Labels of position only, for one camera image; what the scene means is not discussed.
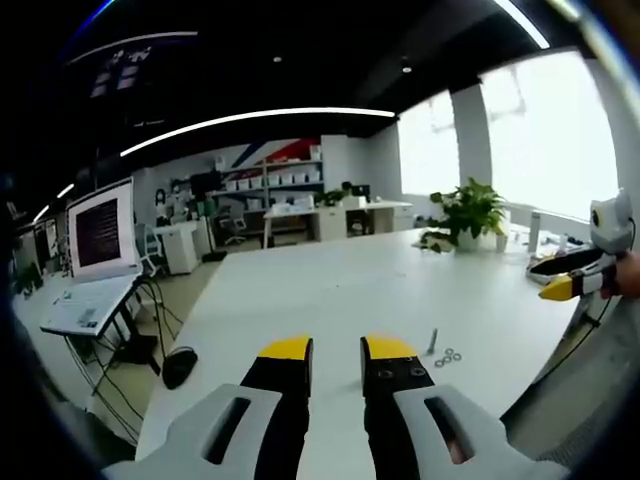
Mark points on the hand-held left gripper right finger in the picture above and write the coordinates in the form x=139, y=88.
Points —
x=450, y=430

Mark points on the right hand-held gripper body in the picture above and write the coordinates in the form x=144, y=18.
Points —
x=612, y=225

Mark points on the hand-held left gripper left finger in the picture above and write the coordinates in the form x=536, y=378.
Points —
x=215, y=430

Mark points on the metal threaded stud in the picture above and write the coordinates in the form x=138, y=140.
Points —
x=433, y=342

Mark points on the person's right hand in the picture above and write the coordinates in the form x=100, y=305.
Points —
x=627, y=275

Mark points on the white cylinder bottle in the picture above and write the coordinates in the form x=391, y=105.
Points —
x=535, y=231

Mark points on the black floor object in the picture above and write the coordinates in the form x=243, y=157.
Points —
x=179, y=367

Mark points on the green potted plant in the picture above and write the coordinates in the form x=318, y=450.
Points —
x=472, y=210

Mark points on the black-legged standing desk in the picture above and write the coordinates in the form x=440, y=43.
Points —
x=125, y=340

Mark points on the white drawer cabinet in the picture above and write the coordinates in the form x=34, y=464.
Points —
x=181, y=249

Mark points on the white office chair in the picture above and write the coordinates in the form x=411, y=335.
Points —
x=149, y=247

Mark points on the straight ceiling light strip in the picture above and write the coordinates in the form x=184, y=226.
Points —
x=525, y=22

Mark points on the open white laptop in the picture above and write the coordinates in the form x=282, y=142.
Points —
x=97, y=235

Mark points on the long white office desk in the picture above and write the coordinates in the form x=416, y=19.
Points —
x=330, y=220

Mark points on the small green desk plant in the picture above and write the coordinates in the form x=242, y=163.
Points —
x=331, y=197

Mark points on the curved ceiling light strip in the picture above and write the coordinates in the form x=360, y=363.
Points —
x=250, y=120

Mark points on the wall shelf with white boxes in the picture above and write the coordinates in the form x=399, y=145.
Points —
x=272, y=180

